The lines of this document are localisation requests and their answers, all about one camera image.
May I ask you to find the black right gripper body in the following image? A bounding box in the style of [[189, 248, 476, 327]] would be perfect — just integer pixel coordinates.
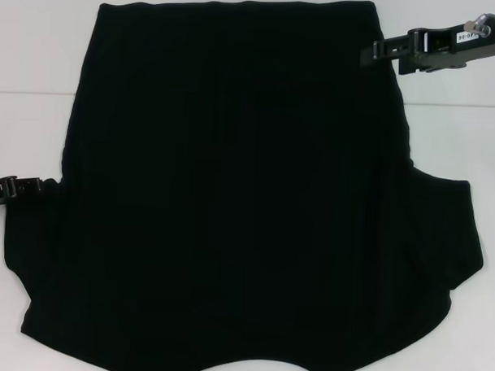
[[397, 7, 495, 80]]

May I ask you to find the black shirt with white print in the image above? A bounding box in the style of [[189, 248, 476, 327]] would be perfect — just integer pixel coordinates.
[[0, 0, 494, 371]]

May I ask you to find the silver right cable connector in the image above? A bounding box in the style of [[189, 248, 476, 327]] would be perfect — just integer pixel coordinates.
[[462, 11, 493, 39]]

